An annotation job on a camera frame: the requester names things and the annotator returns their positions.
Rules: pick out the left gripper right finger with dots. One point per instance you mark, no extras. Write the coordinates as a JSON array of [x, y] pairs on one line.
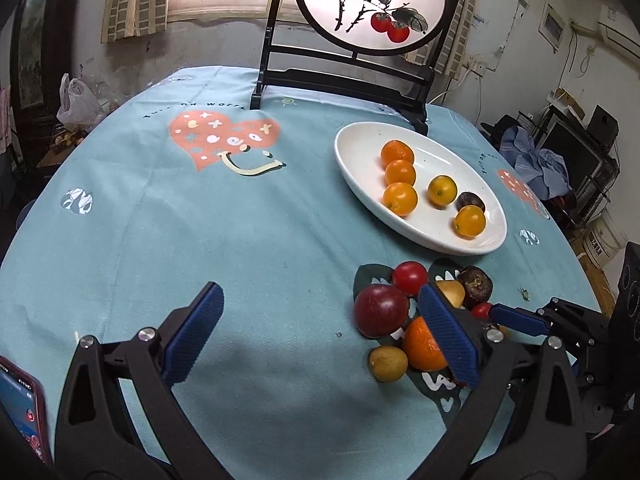
[[460, 352]]

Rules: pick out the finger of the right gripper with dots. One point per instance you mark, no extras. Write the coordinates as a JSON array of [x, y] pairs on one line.
[[518, 319]]

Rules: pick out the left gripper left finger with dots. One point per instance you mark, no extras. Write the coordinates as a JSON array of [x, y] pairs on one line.
[[186, 331]]

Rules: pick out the large dark water chestnut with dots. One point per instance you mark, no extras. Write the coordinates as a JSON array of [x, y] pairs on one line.
[[477, 286]]

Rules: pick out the large dark red plum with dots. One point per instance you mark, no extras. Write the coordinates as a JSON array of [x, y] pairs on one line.
[[380, 310]]

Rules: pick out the large orange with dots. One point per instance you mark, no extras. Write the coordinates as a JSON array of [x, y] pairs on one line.
[[421, 348]]

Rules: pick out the yellow-brown small fruit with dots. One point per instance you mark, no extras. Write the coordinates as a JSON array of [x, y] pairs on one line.
[[387, 364]]

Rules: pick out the red cherry tomato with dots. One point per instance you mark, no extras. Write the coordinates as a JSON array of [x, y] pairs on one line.
[[409, 277]]

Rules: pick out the white plastic bucket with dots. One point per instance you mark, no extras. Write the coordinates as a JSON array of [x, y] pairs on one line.
[[603, 239]]

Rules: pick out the dark brown water chestnut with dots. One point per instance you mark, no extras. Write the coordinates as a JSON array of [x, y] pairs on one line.
[[469, 199]]

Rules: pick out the blue clothes pile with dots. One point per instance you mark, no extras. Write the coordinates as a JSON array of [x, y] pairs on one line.
[[543, 171]]

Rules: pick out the yellow cherry tomato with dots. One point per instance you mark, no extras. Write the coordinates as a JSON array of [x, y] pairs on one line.
[[442, 191]]

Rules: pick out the yellow-orange cherry tomato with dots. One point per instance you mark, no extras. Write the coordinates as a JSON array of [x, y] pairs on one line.
[[400, 198]]

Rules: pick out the smartphone with red case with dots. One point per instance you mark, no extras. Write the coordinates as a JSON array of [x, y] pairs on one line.
[[23, 400]]

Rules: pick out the black metal shelf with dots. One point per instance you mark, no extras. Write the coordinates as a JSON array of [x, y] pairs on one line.
[[591, 169]]

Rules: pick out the orange tangerine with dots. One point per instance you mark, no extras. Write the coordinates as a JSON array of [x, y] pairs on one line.
[[396, 150]]

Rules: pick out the white round plate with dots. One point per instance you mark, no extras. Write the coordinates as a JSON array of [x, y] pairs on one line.
[[358, 149]]

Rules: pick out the white plastic bag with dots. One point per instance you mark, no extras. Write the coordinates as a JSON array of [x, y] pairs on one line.
[[79, 107]]

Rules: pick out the right beige curtain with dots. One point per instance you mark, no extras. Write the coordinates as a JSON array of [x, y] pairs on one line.
[[445, 54]]

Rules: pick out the beige curtain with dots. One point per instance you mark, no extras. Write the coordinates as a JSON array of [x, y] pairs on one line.
[[124, 19], [445, 54]]

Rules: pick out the left beige curtain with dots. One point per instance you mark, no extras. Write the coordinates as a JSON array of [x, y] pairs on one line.
[[124, 19]]

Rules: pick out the round painted screen ornament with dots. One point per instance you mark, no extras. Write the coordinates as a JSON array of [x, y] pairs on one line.
[[401, 39]]

